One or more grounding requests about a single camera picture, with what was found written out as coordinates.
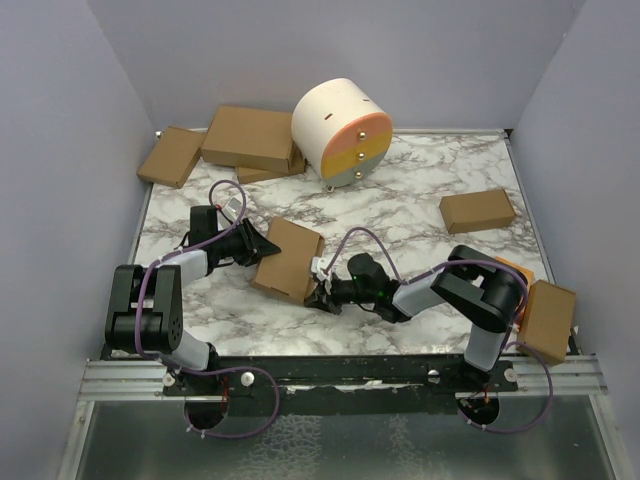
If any round cream drawer cabinet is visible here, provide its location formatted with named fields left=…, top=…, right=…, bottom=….
left=291, top=78, right=393, bottom=190

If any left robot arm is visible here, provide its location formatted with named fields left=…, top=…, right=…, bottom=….
left=105, top=206, right=281, bottom=395

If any orange paperback book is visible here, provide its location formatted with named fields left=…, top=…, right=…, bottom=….
left=494, top=256, right=535, bottom=321

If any small folded cardboard box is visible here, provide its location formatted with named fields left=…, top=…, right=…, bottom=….
left=439, top=189, right=516, bottom=234

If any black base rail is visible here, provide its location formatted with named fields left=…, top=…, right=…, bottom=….
left=163, top=354, right=518, bottom=417

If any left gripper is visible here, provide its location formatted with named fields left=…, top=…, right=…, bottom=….
left=213, top=219, right=279, bottom=267

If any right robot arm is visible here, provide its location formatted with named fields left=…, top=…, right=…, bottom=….
left=304, top=245, right=528, bottom=391

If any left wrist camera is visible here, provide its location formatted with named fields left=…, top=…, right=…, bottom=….
left=220, top=197, right=243, bottom=223

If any cardboard box under book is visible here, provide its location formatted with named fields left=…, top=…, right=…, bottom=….
left=517, top=280, right=577, bottom=366

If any cardboard box under large box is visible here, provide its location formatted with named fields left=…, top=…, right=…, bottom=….
left=235, top=156, right=306, bottom=184

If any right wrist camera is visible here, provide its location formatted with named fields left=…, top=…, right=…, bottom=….
left=310, top=256, right=332, bottom=295

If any large folded cardboard box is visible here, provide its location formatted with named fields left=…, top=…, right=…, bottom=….
left=200, top=105, right=294, bottom=173

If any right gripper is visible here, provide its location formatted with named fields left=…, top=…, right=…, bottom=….
left=305, top=272, right=377, bottom=315

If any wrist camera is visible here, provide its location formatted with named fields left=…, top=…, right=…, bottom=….
left=220, top=197, right=243, bottom=223
left=310, top=256, right=332, bottom=295

